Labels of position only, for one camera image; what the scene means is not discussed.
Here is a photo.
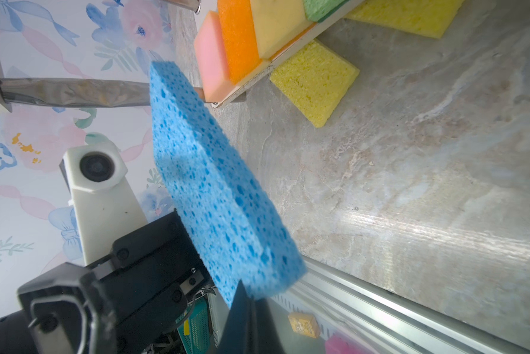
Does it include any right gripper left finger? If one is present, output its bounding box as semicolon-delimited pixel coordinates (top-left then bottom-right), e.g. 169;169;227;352
216;280;254;354

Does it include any yellow patterned card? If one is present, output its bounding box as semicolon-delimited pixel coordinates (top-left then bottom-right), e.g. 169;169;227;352
288;312;320;339

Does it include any white two-tier shelf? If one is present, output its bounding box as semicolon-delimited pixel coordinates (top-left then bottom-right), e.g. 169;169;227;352
0;0;368;117

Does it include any green sponge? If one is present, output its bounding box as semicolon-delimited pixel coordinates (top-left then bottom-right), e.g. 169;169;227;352
303;0;347;23

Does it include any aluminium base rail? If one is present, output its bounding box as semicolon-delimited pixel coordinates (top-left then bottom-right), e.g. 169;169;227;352
273;258;527;353

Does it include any yellow sponge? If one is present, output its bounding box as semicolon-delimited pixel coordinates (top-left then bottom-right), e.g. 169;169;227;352
270;39;360;128
346;0;464;39
250;0;312;59

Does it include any yellow sponge bottom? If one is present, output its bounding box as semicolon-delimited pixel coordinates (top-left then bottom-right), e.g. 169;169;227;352
250;0;312;59

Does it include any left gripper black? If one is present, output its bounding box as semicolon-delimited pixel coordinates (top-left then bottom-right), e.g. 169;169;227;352
18;212;210;353

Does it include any blue sponge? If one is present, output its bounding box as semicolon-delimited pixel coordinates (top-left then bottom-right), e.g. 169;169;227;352
149;62;306;305

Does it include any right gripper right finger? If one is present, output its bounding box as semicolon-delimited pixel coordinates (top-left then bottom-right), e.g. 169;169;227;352
255;299;285;354

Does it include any orange sponge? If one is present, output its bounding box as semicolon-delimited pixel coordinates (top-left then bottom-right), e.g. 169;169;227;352
217;0;267;86

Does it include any pink plastic box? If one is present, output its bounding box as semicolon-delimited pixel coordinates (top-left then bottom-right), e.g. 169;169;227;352
325;334;370;354

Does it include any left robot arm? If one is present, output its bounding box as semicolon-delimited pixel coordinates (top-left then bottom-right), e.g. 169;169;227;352
0;212;210;353

